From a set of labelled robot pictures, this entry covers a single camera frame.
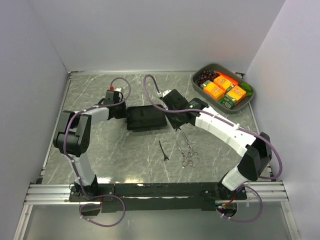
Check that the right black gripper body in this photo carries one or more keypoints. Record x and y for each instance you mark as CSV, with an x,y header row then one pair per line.
x,y
174,119

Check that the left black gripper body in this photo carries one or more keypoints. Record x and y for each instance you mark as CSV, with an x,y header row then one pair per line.
x,y
121,112

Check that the black zippered tool case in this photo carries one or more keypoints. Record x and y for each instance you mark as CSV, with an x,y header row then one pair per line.
x,y
145,118

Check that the silver hair scissors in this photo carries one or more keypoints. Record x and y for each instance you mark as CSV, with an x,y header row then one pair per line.
x,y
186,160
191,151

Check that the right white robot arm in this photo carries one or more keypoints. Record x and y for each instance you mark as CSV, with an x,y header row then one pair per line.
x,y
254,151

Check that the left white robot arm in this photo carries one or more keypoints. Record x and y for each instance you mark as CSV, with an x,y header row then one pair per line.
x,y
73,133

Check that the grey plastic tray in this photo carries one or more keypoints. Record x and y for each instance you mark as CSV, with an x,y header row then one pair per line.
x,y
219,68

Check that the orange juice carton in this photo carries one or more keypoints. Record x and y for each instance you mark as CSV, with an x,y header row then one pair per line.
x,y
223,83
233,97
213,90

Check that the dark red grapes bunch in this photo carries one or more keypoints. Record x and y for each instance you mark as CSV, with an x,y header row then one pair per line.
x,y
208,75

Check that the orange carrot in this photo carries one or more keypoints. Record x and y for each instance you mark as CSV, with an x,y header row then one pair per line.
x,y
228,77

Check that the green leaf vegetable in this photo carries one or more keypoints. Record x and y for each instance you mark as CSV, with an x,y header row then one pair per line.
x,y
247,88

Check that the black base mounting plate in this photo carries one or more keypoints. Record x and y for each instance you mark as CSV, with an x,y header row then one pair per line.
x,y
159,196

